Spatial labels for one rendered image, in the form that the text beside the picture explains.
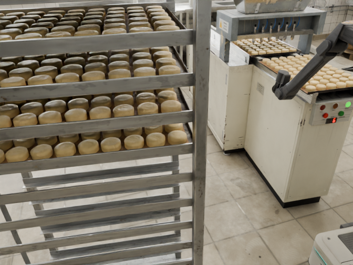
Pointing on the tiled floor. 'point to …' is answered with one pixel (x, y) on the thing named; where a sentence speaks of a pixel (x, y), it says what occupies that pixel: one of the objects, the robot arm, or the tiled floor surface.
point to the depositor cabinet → (227, 98)
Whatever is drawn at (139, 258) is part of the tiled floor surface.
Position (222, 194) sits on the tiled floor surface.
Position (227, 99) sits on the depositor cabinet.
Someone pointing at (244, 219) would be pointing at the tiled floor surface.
